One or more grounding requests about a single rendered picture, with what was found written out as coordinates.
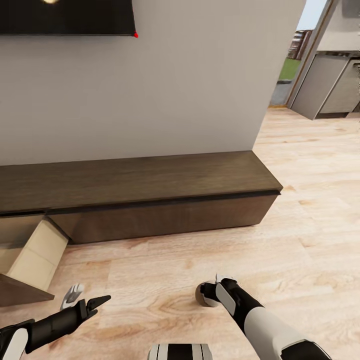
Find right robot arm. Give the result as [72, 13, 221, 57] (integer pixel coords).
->
[200, 272, 332, 360]

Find pillar candle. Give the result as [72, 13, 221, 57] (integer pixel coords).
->
[195, 282, 220, 308]

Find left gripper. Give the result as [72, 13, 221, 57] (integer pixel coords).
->
[48, 295, 111, 343]

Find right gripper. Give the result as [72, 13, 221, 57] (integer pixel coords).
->
[200, 282, 220, 303]

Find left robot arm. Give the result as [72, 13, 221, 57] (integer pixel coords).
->
[0, 283, 111, 360]

